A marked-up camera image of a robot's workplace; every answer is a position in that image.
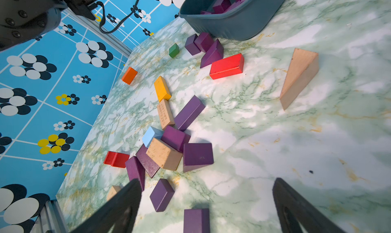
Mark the purple brick behind wood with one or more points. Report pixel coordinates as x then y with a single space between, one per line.
175 138

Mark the green cube brick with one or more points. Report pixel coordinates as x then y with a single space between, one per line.
174 50

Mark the red flat brick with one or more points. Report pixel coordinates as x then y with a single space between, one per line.
226 67

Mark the purple wedge near bin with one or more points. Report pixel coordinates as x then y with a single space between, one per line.
215 53

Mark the yellow long brick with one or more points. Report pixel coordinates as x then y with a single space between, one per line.
162 89

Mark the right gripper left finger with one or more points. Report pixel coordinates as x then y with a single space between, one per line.
118 215

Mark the purple brick front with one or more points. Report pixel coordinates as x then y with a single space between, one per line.
135 171

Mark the natural wood wedge brick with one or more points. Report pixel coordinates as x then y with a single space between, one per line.
303 67

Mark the small purple front cube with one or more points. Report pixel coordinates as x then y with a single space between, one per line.
162 195

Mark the engraved natural wood brick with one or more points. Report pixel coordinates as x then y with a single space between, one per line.
165 114

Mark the orange brick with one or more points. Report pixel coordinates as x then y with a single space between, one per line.
129 75

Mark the purple cube brick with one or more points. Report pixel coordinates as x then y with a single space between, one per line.
220 6

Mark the small purple cube right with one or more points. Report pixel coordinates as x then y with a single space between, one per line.
196 221

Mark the natural wood brick front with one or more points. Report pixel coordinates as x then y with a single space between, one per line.
113 191

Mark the small purple cube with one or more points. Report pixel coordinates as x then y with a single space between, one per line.
196 221
162 195

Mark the natural wood square brick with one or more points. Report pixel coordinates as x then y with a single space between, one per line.
164 155

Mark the red arch brick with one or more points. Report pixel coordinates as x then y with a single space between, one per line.
115 159

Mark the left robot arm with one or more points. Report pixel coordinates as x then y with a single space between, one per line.
23 20

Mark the purple block right cluster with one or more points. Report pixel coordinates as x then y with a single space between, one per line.
197 155

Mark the purple long brick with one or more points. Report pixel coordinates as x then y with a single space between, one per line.
189 113

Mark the purple cube bin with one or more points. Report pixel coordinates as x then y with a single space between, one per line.
190 45
204 41

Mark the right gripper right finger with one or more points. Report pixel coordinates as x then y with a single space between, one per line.
296 213

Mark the purple slanted brick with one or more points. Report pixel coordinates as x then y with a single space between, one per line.
148 164

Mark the dark teal storage bin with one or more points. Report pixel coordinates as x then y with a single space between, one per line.
241 23

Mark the light blue brick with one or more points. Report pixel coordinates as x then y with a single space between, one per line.
151 133

